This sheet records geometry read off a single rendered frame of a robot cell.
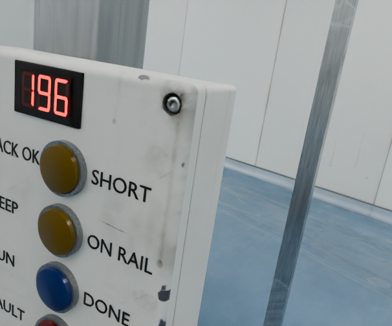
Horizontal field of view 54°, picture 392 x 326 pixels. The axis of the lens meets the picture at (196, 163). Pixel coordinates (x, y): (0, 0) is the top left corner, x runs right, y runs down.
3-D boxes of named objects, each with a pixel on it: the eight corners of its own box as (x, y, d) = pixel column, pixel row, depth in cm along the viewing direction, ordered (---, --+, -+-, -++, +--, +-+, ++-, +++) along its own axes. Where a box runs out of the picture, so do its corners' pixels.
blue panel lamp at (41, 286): (65, 323, 22) (68, 279, 21) (31, 303, 23) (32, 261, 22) (76, 315, 22) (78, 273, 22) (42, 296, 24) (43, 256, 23)
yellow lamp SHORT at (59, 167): (72, 203, 20) (75, 151, 19) (34, 188, 21) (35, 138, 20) (83, 199, 20) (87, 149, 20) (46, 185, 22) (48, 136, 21)
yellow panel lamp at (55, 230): (68, 266, 21) (71, 218, 20) (32, 248, 22) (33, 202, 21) (79, 260, 21) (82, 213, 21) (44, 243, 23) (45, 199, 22)
